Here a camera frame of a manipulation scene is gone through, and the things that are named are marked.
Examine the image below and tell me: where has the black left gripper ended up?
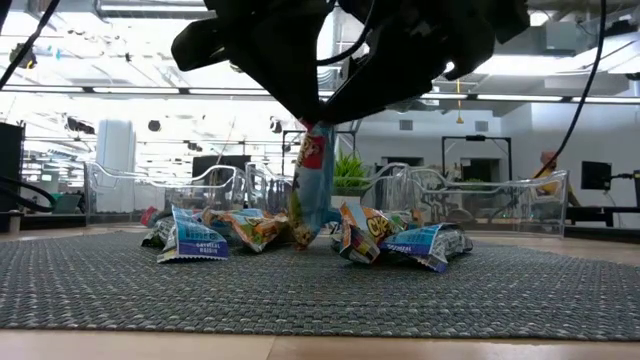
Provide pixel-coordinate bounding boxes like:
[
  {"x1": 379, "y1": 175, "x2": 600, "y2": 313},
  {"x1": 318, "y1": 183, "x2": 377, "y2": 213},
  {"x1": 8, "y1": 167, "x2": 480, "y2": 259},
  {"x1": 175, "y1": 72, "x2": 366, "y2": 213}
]
[{"x1": 207, "y1": 0, "x2": 334, "y2": 121}]

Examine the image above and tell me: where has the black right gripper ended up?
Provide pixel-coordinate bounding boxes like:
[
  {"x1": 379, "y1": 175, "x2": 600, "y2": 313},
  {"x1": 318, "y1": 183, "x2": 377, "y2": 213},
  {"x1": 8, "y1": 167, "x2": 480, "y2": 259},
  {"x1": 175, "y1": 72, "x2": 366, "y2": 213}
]
[{"x1": 322, "y1": 0, "x2": 501, "y2": 125}]

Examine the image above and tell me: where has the green wrapper granola bar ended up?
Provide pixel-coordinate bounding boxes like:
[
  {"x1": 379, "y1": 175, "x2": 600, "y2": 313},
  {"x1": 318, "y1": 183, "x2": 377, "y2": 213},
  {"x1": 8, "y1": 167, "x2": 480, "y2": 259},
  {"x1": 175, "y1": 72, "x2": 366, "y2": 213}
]
[
  {"x1": 392, "y1": 209, "x2": 419, "y2": 229},
  {"x1": 201, "y1": 207, "x2": 292, "y2": 254}
]

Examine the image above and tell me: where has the blue oatmeal raisin granola bar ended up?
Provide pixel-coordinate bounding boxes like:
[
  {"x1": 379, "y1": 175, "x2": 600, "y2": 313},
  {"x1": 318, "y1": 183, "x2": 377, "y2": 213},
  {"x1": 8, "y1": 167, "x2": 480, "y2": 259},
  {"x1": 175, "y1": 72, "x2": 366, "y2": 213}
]
[
  {"x1": 141, "y1": 203, "x2": 231, "y2": 265},
  {"x1": 378, "y1": 222, "x2": 475, "y2": 275}
]

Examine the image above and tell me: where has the yellow hanging pendant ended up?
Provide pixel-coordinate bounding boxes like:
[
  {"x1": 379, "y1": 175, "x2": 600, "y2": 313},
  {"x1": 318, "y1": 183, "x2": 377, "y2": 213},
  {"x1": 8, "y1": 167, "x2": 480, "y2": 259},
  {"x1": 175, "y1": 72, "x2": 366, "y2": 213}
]
[{"x1": 453, "y1": 78, "x2": 465, "y2": 126}]

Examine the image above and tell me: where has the green plant in white pot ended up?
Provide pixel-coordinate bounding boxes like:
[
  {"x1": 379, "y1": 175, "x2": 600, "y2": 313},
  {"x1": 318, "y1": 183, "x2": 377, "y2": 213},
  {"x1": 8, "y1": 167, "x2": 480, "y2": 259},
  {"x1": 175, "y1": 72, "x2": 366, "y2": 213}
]
[{"x1": 330, "y1": 148, "x2": 372, "y2": 210}]

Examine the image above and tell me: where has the clear plastic bin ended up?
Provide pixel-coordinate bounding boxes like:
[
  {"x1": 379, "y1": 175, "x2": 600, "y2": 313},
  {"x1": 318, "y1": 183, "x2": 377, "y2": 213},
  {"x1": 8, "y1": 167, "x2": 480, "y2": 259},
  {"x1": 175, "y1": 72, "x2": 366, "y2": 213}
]
[
  {"x1": 399, "y1": 167, "x2": 571, "y2": 238},
  {"x1": 83, "y1": 160, "x2": 250, "y2": 227},
  {"x1": 243, "y1": 160, "x2": 412, "y2": 234}
]

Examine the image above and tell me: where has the person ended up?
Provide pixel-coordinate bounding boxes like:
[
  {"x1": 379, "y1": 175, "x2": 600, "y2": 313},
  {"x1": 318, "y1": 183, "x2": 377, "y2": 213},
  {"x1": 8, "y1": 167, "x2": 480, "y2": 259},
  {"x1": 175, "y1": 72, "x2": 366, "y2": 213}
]
[{"x1": 530, "y1": 150, "x2": 582, "y2": 207}]

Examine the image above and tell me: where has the white round column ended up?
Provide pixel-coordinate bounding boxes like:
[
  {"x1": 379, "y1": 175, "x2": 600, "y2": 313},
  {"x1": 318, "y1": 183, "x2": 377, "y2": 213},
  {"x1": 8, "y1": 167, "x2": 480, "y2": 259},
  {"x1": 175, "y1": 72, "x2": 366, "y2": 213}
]
[{"x1": 94, "y1": 118, "x2": 137, "y2": 215}]

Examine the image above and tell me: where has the grey woven table mat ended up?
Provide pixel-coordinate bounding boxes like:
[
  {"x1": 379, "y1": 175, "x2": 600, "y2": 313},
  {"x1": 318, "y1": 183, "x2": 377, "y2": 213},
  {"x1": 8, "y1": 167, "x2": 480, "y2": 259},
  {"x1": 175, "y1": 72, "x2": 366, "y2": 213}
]
[{"x1": 0, "y1": 229, "x2": 640, "y2": 343}]

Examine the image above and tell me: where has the small black monitor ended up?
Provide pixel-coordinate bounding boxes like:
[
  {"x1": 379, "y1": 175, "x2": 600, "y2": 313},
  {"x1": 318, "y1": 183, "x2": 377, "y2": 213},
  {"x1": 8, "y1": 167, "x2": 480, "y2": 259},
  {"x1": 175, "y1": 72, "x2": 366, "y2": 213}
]
[{"x1": 580, "y1": 160, "x2": 613, "y2": 192}]

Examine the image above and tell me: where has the teal box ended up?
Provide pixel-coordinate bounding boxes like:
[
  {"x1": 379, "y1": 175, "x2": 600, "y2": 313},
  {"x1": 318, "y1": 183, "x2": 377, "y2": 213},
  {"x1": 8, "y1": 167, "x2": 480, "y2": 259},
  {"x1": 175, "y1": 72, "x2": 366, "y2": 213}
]
[{"x1": 49, "y1": 192, "x2": 84, "y2": 215}]

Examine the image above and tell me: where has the black equipment box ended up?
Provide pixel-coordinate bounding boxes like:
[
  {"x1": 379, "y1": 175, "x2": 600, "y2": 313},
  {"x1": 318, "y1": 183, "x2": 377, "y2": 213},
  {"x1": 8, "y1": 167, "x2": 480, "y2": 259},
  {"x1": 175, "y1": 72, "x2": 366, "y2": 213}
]
[{"x1": 0, "y1": 121, "x2": 26, "y2": 234}]

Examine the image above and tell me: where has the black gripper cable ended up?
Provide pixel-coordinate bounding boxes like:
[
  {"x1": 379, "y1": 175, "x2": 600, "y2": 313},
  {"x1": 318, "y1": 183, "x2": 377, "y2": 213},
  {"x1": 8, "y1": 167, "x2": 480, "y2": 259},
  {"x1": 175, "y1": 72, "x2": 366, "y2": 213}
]
[{"x1": 316, "y1": 0, "x2": 377, "y2": 67}]

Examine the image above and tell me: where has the black metal stand frame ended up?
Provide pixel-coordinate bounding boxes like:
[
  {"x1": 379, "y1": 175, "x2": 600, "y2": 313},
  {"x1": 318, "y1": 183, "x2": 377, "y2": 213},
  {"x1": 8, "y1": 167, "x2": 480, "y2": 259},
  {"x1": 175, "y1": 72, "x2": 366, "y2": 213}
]
[{"x1": 440, "y1": 133, "x2": 514, "y2": 184}]

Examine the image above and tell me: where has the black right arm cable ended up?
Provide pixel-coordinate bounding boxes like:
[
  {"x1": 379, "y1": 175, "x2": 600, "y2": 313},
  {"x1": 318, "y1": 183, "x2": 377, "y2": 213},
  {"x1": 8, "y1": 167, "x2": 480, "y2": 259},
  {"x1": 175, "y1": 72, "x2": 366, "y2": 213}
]
[{"x1": 533, "y1": 0, "x2": 609, "y2": 180}]

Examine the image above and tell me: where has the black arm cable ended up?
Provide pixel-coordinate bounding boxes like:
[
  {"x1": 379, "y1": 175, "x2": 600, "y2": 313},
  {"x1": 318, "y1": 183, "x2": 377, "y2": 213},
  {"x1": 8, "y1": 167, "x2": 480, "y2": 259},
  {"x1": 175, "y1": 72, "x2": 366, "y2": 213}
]
[
  {"x1": 0, "y1": 0, "x2": 62, "y2": 92},
  {"x1": 533, "y1": 0, "x2": 609, "y2": 180}
]

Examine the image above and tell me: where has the black aluminium rig frame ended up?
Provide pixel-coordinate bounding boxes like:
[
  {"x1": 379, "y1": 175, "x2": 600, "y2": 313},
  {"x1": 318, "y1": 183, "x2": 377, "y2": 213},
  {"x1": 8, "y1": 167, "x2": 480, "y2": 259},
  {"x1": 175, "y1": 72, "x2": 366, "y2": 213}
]
[{"x1": 19, "y1": 204, "x2": 640, "y2": 232}]

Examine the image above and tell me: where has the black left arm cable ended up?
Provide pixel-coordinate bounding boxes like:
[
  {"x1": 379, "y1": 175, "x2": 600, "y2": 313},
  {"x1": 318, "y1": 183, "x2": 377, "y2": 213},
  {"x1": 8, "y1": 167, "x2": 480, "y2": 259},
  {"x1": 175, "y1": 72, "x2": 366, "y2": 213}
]
[{"x1": 0, "y1": 0, "x2": 62, "y2": 92}]

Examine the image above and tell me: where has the thick black cable bundle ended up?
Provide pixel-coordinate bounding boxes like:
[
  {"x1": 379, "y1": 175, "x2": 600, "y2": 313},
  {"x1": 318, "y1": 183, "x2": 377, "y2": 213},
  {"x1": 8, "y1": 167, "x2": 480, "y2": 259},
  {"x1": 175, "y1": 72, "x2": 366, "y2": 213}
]
[{"x1": 0, "y1": 173, "x2": 57, "y2": 214}]

